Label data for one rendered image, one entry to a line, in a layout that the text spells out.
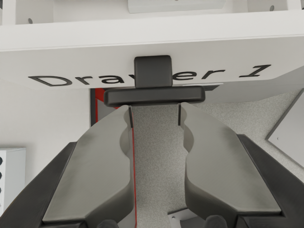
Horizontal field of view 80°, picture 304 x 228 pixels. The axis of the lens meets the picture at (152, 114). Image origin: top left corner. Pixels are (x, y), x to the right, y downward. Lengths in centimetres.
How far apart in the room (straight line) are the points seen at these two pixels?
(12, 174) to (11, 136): 6
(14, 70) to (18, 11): 5
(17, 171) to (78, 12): 23
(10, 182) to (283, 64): 35
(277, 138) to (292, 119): 13
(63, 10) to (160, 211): 103
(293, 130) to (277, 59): 107
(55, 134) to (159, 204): 88
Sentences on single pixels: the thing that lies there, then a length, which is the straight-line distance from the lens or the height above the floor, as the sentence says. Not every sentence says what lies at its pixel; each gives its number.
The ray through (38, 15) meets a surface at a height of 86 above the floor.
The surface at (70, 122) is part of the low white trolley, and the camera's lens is 31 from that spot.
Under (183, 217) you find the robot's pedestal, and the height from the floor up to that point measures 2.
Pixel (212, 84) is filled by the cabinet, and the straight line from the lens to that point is 57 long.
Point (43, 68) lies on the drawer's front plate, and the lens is 18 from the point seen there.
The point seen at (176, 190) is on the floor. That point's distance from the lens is 110.
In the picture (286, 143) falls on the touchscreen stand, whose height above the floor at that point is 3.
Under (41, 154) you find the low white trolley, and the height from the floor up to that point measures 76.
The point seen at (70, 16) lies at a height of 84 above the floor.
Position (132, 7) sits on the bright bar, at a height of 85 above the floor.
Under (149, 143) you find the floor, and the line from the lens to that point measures 104.
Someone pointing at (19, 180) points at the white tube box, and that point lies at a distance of 34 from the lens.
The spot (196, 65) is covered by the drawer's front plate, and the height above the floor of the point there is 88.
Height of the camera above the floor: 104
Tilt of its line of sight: 85 degrees down
